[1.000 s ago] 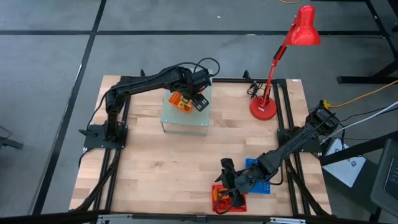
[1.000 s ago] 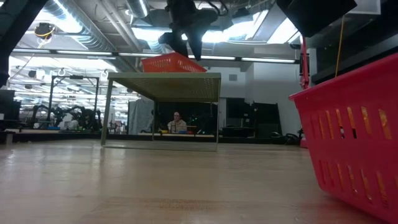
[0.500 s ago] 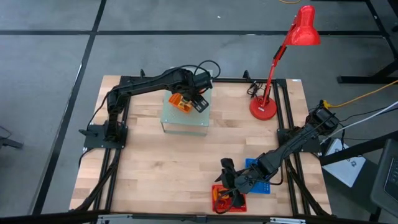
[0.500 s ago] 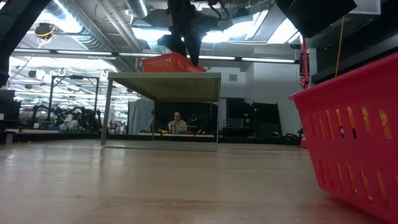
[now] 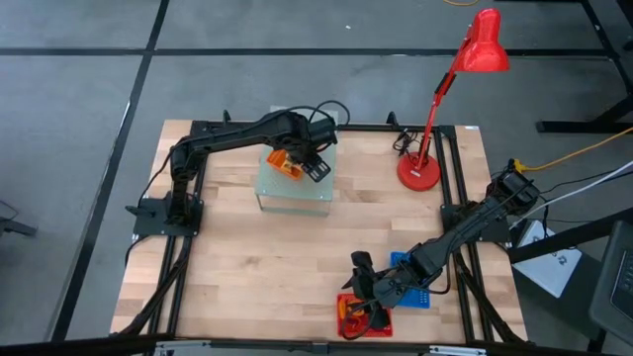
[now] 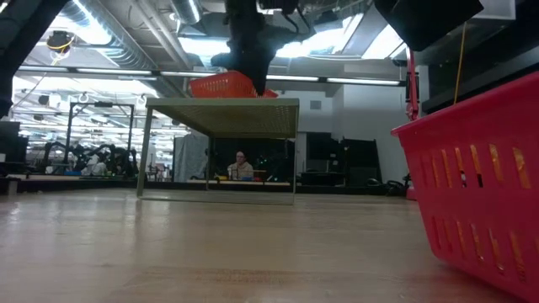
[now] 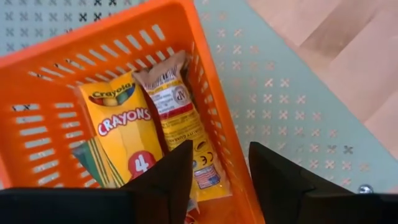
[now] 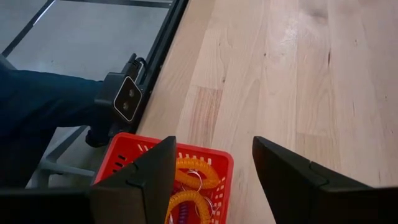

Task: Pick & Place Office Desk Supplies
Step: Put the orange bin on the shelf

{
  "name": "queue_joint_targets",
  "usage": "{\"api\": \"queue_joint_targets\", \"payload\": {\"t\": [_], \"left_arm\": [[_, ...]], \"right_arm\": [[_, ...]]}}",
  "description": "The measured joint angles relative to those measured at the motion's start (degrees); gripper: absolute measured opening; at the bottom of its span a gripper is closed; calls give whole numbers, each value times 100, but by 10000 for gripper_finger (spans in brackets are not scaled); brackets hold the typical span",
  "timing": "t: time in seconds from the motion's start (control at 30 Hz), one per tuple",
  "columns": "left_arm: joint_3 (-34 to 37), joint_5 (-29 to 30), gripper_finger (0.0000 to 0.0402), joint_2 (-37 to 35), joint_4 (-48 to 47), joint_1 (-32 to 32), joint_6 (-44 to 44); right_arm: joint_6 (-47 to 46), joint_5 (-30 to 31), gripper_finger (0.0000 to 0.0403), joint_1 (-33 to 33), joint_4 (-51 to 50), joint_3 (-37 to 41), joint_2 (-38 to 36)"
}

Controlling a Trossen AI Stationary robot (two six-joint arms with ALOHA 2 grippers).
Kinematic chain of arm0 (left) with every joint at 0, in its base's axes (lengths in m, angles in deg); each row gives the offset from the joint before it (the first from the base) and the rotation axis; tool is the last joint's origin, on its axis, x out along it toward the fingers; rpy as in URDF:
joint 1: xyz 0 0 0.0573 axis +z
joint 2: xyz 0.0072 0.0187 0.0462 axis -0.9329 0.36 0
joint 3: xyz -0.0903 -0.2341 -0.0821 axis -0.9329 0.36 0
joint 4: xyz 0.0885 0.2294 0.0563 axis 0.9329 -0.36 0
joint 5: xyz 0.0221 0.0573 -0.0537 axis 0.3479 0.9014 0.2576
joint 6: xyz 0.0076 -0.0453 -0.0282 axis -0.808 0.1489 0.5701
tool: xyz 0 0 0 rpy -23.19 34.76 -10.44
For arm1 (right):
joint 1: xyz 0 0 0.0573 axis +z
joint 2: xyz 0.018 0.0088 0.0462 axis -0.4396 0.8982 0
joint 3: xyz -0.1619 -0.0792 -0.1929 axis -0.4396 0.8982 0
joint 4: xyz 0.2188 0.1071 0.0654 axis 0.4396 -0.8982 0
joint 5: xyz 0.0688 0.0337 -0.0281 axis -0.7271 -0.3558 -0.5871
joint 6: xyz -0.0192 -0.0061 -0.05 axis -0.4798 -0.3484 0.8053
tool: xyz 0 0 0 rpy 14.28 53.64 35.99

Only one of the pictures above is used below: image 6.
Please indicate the background black robot arms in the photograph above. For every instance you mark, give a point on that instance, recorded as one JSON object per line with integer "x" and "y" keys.
{"x": 109, "y": 155}

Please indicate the black overhead camera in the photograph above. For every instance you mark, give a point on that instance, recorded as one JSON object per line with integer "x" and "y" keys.
{"x": 60, "y": 41}

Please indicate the grey curtain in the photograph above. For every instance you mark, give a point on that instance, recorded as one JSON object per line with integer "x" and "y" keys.
{"x": 189, "y": 157}

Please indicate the black metal table frame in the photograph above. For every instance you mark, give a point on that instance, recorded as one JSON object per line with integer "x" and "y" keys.
{"x": 84, "y": 185}

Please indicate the red plastic basket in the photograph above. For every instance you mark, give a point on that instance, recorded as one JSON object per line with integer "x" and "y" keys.
{"x": 484, "y": 189}

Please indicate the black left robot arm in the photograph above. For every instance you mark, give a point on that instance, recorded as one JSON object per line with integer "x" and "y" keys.
{"x": 25, "y": 33}

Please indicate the green perforated metal shelf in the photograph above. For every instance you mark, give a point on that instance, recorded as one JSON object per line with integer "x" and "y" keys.
{"x": 227, "y": 118}

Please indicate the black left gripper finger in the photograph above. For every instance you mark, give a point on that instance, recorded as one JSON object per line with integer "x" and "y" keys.
{"x": 257, "y": 63}
{"x": 227, "y": 61}

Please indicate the person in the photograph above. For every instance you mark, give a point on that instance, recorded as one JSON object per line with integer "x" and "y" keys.
{"x": 241, "y": 168}

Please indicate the black stand frame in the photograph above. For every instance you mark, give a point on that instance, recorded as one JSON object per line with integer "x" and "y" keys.
{"x": 69, "y": 126}

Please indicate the silver ceiling duct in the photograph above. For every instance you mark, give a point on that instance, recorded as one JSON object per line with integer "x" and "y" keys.
{"x": 187, "y": 10}

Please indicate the orange plastic basket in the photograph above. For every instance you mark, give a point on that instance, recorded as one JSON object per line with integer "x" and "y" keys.
{"x": 219, "y": 86}

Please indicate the red desk lamp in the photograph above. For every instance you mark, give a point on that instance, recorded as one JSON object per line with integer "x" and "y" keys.
{"x": 412, "y": 84}

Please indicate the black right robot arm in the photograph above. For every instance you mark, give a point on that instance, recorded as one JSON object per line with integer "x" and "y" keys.
{"x": 429, "y": 21}

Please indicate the ceiling light strip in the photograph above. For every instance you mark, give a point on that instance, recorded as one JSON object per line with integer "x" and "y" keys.
{"x": 362, "y": 81}

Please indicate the black cabinet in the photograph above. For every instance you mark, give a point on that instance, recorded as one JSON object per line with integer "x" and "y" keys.
{"x": 358, "y": 160}

